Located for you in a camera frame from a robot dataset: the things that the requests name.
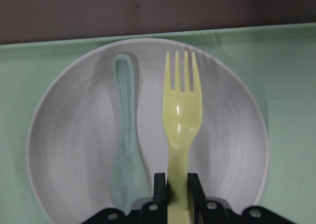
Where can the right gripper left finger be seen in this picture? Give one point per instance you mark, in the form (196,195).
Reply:
(161,192)

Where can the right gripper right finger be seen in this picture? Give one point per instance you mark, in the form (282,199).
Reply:
(195,188)

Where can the yellow plastic fork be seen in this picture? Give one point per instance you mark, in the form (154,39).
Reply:
(182,113)

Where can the white round plate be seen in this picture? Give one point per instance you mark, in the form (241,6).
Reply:
(74,133)

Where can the teal plastic spoon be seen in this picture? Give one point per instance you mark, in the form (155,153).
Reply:
(128,180)

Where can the light green plastic tray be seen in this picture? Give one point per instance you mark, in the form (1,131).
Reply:
(277,63)

